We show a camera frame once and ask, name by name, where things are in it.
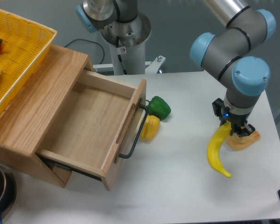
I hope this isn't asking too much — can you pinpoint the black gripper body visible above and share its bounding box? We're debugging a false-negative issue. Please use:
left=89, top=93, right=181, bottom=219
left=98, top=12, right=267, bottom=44
left=222, top=105, right=250, bottom=135

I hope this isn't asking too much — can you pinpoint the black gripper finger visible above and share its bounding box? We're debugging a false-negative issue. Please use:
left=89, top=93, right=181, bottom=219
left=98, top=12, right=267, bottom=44
left=235, top=123, right=255, bottom=137
left=212, top=98, right=224, bottom=126

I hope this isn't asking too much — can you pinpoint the yellow banana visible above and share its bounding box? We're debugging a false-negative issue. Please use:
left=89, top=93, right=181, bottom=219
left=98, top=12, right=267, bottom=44
left=207, top=121, right=231, bottom=178

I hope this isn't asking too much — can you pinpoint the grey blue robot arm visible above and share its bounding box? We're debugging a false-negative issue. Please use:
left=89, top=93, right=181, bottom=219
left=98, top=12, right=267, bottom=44
left=76, top=0, right=276, bottom=137

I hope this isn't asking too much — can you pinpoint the open wooden top drawer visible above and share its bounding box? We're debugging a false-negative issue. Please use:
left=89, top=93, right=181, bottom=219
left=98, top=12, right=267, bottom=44
left=36, top=70, right=147, bottom=190

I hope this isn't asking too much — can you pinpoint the wooden drawer cabinet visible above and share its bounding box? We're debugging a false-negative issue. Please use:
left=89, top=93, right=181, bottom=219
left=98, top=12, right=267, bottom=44
left=0, top=45, right=93, bottom=187

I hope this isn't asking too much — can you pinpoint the golden pastry turnover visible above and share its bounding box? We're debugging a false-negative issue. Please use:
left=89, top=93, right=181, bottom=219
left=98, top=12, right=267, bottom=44
left=225, top=131, right=261, bottom=151

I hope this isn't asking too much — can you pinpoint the green bell pepper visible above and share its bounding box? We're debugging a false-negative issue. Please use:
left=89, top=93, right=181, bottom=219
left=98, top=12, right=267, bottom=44
left=146, top=96, right=171, bottom=120

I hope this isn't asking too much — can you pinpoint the yellow bell pepper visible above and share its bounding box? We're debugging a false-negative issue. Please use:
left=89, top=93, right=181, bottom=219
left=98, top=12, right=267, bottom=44
left=140, top=115, right=161, bottom=141

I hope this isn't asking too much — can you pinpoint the yellow plastic basket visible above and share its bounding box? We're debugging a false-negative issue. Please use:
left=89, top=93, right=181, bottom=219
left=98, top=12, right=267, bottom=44
left=0, top=9, right=57, bottom=114

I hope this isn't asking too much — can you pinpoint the dark metal pot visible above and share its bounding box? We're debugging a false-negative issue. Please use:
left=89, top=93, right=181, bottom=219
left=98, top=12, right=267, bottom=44
left=0, top=166, right=17, bottom=224

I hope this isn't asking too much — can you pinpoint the black drawer handle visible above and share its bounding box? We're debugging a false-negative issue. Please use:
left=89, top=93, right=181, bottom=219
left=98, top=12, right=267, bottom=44
left=119, top=104, right=148, bottom=159

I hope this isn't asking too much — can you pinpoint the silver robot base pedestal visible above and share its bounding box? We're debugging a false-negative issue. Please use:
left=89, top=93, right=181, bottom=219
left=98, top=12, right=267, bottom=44
left=101, top=12, right=151, bottom=75

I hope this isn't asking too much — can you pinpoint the black cable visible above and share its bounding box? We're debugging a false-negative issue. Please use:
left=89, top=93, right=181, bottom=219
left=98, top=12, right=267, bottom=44
left=63, top=38, right=105, bottom=65

